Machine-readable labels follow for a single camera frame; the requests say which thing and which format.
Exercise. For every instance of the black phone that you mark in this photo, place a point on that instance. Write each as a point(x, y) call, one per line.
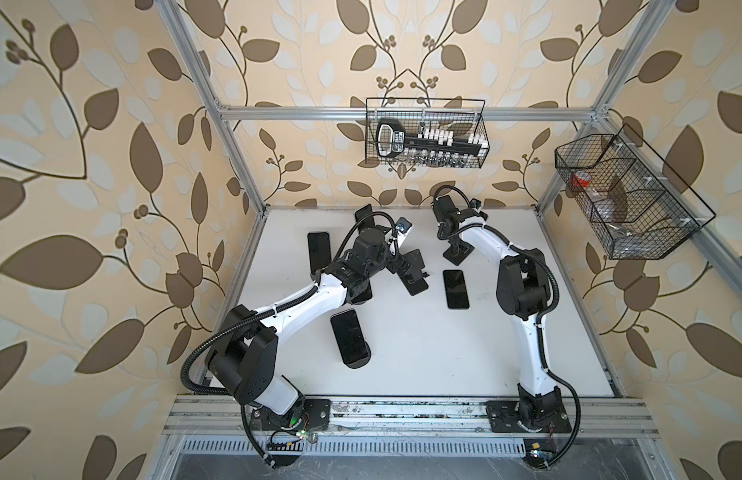
point(364, 296)
point(362, 213)
point(348, 335)
point(319, 251)

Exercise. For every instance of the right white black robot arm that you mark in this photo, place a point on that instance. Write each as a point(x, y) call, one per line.
point(526, 289)

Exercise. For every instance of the black wire basket right wall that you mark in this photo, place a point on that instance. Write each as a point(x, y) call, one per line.
point(639, 205)

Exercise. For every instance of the grey round stand front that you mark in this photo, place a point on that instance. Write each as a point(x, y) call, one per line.
point(359, 361)

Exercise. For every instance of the black phone far centre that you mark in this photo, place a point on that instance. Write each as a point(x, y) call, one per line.
point(362, 213)

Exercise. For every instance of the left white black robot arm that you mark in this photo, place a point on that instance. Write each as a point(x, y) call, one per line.
point(240, 360)

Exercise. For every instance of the black square stand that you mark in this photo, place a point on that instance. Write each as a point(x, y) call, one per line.
point(457, 251)
point(411, 272)

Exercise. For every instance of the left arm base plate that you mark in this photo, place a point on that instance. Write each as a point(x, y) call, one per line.
point(306, 414)

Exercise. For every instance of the black tool with vials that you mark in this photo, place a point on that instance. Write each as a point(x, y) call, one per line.
point(392, 140)

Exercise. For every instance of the black phone stand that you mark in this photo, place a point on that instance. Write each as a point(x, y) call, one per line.
point(455, 289)

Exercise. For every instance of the black wire basket back wall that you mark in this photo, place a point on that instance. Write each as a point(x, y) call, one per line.
point(461, 116)

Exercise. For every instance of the black wire basket wall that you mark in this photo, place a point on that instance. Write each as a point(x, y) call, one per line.
point(639, 205)
point(461, 116)

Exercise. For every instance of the black phone far left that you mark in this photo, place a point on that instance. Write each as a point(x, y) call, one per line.
point(319, 251)

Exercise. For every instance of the black phone middle left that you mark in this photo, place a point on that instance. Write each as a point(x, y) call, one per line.
point(364, 296)

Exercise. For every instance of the black phone near front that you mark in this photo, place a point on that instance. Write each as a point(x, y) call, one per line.
point(348, 335)

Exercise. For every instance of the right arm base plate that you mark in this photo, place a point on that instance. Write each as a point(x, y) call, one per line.
point(504, 417)

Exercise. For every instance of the aluminium rail front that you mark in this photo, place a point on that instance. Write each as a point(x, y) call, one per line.
point(597, 418)

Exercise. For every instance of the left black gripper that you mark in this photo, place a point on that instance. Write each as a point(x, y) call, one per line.
point(393, 264)

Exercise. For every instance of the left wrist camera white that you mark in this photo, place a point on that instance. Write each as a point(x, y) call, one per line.
point(401, 230)

